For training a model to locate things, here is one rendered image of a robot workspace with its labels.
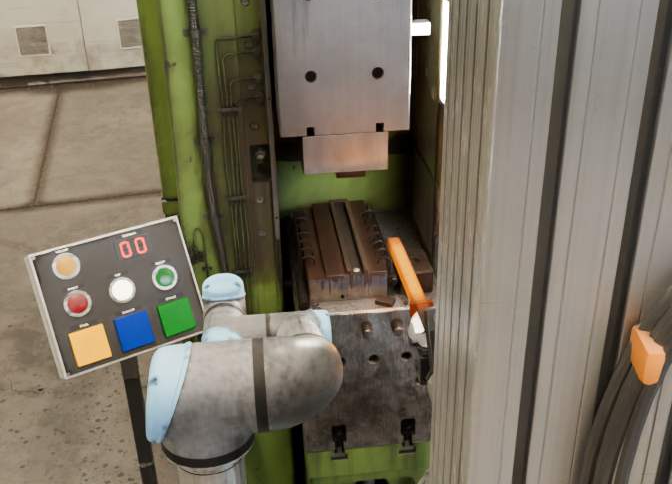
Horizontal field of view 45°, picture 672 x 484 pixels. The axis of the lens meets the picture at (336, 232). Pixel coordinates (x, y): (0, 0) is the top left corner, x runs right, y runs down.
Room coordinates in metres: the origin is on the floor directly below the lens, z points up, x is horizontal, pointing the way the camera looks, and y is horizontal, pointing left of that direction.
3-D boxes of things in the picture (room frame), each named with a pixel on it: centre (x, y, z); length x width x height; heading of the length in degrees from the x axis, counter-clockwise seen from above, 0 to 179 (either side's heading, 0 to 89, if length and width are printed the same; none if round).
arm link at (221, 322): (1.16, 0.18, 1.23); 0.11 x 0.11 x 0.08; 5
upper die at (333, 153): (1.98, -0.01, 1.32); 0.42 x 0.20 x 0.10; 6
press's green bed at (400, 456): (1.99, -0.06, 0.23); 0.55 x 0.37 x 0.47; 6
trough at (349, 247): (1.98, -0.03, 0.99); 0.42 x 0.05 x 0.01; 6
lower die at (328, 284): (1.98, -0.01, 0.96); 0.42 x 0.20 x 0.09; 6
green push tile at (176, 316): (1.57, 0.37, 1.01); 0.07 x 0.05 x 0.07; 121
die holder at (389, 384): (1.99, -0.06, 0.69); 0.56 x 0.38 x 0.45; 6
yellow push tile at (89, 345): (1.47, 0.54, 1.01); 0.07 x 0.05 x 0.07; 121
